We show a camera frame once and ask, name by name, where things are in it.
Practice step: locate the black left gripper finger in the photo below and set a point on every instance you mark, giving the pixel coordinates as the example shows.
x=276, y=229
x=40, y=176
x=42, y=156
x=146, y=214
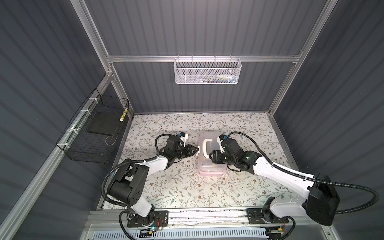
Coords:
x=191, y=148
x=191, y=152

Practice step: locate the black pad in basket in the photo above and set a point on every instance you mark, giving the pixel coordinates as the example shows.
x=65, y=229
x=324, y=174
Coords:
x=105, y=124

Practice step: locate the white wire mesh basket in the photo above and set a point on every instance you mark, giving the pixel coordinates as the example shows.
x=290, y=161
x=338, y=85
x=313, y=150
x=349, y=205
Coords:
x=207, y=71

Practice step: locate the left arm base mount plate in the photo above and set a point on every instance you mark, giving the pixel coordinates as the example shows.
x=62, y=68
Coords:
x=155, y=218

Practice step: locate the black wire basket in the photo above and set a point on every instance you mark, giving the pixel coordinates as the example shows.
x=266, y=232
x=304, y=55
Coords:
x=95, y=134

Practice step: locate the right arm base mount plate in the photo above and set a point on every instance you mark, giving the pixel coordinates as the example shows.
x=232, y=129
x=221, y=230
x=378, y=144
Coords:
x=258, y=216

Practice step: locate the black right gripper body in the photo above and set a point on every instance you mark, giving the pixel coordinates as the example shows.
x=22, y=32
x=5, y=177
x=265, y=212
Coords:
x=228, y=160

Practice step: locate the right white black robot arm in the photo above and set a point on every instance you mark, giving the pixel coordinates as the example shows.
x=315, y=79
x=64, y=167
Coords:
x=315, y=200

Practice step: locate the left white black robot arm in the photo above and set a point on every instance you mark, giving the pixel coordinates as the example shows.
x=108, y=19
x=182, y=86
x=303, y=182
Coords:
x=124, y=184

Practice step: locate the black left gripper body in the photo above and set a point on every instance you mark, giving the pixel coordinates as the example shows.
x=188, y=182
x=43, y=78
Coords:
x=181, y=153

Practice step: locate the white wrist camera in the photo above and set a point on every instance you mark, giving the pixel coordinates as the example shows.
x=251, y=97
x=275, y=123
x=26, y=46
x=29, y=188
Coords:
x=184, y=137
x=223, y=138

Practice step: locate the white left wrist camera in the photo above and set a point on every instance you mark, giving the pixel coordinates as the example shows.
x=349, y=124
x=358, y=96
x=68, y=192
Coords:
x=184, y=137

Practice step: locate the yellow tube in basket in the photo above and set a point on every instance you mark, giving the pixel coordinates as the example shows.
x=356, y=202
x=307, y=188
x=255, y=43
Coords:
x=123, y=114

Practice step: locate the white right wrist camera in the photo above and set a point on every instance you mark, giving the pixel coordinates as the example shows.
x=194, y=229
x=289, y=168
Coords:
x=223, y=138

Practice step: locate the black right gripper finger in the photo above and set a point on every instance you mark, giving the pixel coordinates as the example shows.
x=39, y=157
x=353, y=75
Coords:
x=216, y=160
x=215, y=153

